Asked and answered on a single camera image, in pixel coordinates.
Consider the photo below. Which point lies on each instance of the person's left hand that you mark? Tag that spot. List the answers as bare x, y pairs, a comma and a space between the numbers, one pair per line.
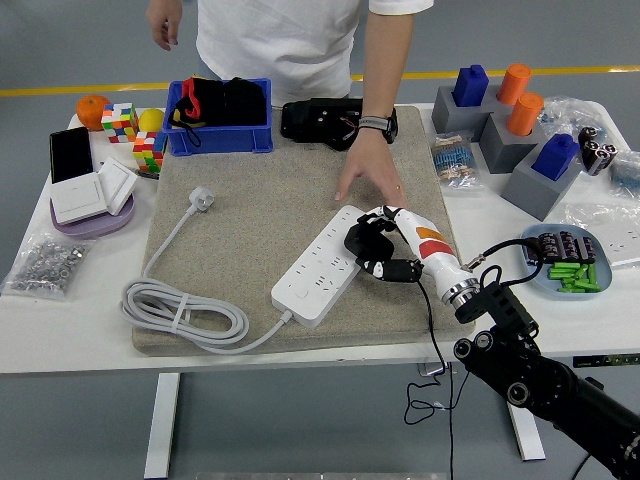
375, 160

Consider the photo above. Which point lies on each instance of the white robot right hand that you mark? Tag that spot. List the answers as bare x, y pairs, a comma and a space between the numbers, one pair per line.
435, 250

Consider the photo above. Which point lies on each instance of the person's right hand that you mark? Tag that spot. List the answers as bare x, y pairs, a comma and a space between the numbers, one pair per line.
165, 22

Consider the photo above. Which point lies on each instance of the white power strip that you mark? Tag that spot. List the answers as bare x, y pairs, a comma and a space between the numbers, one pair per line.
310, 280

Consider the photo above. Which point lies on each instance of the person's left forearm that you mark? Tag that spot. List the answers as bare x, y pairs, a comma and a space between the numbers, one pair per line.
385, 70

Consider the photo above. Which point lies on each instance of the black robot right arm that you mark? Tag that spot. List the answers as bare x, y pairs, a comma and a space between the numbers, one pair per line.
525, 375

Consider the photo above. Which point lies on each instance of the bag of taped resistors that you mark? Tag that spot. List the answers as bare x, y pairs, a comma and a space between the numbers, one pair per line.
452, 162

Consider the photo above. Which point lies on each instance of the grey block holder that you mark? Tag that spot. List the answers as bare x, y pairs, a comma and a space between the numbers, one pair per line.
530, 192
500, 150
445, 117

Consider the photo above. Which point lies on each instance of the black device housing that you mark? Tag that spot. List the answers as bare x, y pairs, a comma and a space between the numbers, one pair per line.
300, 122

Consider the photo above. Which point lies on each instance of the yellow lemon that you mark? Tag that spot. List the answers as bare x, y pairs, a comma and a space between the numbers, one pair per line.
151, 120

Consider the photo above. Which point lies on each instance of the grey-brown mat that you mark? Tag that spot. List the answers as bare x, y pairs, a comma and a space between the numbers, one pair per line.
280, 190

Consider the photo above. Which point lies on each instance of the colourful puzzle cube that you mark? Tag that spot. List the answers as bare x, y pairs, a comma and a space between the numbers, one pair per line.
120, 122
147, 152

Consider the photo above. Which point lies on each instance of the black red cloth bundle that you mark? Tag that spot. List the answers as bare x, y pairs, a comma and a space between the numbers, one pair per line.
240, 105

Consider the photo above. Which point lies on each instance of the person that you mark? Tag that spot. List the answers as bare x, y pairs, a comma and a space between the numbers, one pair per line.
275, 45

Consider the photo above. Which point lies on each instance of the orange fruit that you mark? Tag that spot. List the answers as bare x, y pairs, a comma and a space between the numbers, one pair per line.
90, 112

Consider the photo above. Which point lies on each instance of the blue square peg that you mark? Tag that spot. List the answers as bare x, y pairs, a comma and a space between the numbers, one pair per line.
470, 87
555, 157

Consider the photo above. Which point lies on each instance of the dark capacitor pile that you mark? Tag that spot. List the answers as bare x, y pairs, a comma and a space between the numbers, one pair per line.
560, 245

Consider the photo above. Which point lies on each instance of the blue plastic bin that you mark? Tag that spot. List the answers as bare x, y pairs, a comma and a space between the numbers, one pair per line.
220, 140

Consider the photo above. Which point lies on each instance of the green component pile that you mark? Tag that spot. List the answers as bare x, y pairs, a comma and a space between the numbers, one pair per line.
570, 277

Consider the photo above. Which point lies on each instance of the small dark tool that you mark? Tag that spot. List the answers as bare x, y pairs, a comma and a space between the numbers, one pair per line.
147, 174

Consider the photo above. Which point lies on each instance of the orange cylinder peg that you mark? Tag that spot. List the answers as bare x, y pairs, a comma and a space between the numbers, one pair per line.
515, 82
525, 115

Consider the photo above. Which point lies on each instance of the black smartphone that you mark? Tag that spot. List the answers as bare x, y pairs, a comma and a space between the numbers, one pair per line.
70, 155

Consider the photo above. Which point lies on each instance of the light blue plate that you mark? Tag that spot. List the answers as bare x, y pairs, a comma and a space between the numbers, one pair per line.
606, 275

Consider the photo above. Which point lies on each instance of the bagged white socket panel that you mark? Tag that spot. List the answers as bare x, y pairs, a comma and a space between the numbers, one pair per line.
620, 245

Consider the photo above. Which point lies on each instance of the clear plastic bag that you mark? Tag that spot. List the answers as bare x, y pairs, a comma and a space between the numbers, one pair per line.
565, 115

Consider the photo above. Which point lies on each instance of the black capacitor bundle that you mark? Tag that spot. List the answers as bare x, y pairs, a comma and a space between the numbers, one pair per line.
597, 152

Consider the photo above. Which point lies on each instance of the black table control panel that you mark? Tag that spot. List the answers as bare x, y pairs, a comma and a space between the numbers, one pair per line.
605, 360

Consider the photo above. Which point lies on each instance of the bag of blue resistors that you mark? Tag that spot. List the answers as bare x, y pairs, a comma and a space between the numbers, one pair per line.
627, 175

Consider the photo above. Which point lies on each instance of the white table leg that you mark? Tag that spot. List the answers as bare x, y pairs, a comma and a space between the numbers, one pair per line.
161, 425
527, 440

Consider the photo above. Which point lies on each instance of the purple plate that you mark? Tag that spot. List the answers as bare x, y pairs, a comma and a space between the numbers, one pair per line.
95, 229

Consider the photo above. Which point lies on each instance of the bag of metal nuts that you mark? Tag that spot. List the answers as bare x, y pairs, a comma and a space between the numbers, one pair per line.
45, 265

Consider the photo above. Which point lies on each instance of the silver metal bracket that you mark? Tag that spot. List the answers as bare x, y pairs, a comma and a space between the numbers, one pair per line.
422, 367

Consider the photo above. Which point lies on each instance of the small white wall switch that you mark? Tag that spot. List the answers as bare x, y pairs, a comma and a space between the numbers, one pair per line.
117, 182

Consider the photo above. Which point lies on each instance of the large white wall switch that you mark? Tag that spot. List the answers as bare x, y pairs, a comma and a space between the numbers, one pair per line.
77, 197

